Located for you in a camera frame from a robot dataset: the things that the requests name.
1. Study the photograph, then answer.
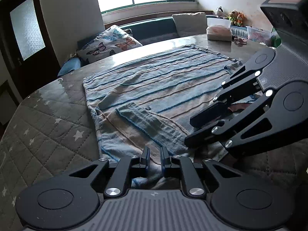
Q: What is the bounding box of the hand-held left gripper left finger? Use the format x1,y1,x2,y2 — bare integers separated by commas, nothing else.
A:
70,147,150,197

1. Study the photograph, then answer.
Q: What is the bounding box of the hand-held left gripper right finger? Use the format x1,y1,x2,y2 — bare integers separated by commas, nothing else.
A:
160,147,241,198

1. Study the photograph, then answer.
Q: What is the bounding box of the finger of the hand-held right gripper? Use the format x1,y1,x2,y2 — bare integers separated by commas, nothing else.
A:
190,64,260,128
184,90,287,159

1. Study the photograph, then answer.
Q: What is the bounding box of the striped blue beige towel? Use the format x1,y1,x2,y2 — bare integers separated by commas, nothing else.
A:
82,44,259,190

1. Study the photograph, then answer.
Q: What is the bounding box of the clear plastic container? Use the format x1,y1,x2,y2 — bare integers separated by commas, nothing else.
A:
246,26,273,44

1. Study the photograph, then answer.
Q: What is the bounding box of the orange plush toy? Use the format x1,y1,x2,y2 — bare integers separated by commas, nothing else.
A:
236,12,246,27

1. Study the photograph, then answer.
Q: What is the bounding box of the white tissue pack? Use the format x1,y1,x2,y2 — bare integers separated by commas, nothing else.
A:
206,18,233,41

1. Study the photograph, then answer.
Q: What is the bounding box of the cow plush toy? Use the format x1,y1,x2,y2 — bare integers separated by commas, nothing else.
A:
215,6,228,20

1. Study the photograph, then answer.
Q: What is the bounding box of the plain grey pillow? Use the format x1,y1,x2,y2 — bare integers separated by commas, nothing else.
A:
172,12,208,38

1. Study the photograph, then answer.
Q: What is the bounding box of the blue sofa bench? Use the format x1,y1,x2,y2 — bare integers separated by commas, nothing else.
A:
57,11,277,77

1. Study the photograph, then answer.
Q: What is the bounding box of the butterfly print pillow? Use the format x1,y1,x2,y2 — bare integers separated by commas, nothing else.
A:
76,25,143,66

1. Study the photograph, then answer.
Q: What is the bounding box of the dark door frosted glass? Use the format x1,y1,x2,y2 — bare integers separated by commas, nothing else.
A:
0,0,60,99

